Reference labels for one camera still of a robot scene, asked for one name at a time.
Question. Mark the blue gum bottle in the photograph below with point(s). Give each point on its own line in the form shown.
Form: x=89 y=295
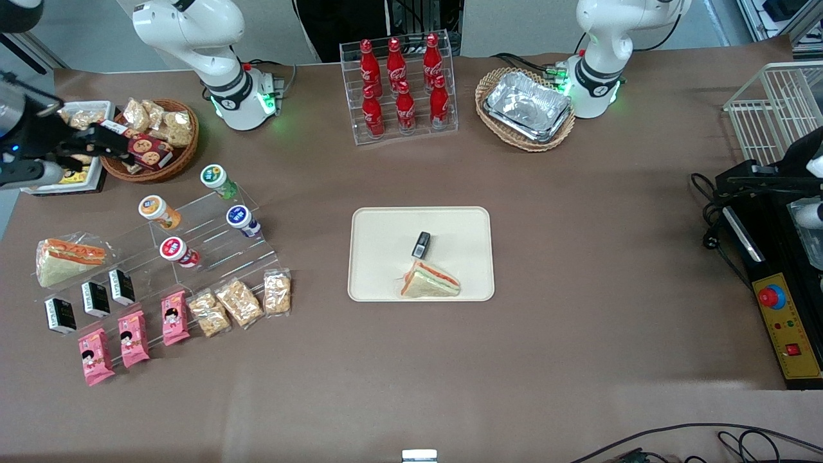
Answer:
x=242 y=220

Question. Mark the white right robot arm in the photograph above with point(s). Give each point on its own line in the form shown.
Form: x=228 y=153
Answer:
x=193 y=38

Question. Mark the light wicker basket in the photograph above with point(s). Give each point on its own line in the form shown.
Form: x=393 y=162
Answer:
x=495 y=87

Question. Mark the pink snack packet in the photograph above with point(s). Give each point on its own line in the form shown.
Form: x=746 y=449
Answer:
x=96 y=357
x=175 y=317
x=134 y=339

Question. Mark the aluminium foil tray stack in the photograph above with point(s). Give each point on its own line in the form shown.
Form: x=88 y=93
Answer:
x=527 y=106

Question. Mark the dark equipment behind table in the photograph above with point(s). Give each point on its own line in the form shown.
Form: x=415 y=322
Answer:
x=347 y=22

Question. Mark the wrapped triangle sandwich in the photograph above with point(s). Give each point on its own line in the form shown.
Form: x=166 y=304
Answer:
x=67 y=260
x=429 y=283

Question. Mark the orange gum bottle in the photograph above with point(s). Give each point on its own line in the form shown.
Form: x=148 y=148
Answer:
x=157 y=211

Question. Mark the beige plastic tray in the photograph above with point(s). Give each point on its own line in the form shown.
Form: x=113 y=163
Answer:
x=386 y=257

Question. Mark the clear acrylic stepped stand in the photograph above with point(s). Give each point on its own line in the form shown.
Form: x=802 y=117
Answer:
x=148 y=302
x=222 y=247

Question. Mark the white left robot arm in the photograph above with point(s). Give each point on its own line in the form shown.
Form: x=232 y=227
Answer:
x=601 y=45

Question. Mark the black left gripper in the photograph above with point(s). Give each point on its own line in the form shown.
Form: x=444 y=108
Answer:
x=792 y=165

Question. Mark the green gum bottle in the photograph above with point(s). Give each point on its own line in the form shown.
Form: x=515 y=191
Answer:
x=217 y=179

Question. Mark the red emergency stop button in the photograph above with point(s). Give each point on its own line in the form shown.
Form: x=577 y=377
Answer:
x=771 y=296

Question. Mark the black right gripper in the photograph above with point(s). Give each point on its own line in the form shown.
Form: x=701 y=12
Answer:
x=33 y=137

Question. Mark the red cola bottle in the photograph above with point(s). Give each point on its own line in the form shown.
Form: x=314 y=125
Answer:
x=395 y=61
x=433 y=58
x=406 y=110
x=373 y=116
x=439 y=106
x=369 y=64

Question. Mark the aluminium frame shelf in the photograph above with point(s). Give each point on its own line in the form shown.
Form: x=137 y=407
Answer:
x=781 y=16

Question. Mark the dark wicker basket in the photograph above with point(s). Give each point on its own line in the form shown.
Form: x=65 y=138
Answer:
x=183 y=157

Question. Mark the clear nut brittle packet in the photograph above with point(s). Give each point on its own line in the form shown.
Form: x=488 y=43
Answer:
x=278 y=292
x=209 y=314
x=239 y=303

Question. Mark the clear acrylic bottle rack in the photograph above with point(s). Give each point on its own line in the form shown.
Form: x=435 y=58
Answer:
x=418 y=132

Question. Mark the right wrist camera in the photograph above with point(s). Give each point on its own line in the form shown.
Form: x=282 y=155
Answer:
x=38 y=175

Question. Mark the black control box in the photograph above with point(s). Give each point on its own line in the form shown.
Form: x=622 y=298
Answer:
x=787 y=347

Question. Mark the small black box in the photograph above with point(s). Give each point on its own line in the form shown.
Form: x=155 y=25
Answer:
x=96 y=299
x=121 y=287
x=60 y=315
x=421 y=244

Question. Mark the red gum bottle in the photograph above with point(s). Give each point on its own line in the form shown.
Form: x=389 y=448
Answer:
x=177 y=251

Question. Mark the red cookie box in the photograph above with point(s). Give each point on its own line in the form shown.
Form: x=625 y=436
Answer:
x=153 y=151

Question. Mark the small white device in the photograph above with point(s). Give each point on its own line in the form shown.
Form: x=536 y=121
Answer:
x=419 y=456

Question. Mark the clear cracker packet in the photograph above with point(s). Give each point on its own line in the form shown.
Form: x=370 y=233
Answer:
x=136 y=116
x=179 y=128
x=83 y=118
x=156 y=112

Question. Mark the white rectangular snack tray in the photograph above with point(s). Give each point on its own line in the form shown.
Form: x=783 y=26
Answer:
x=90 y=180

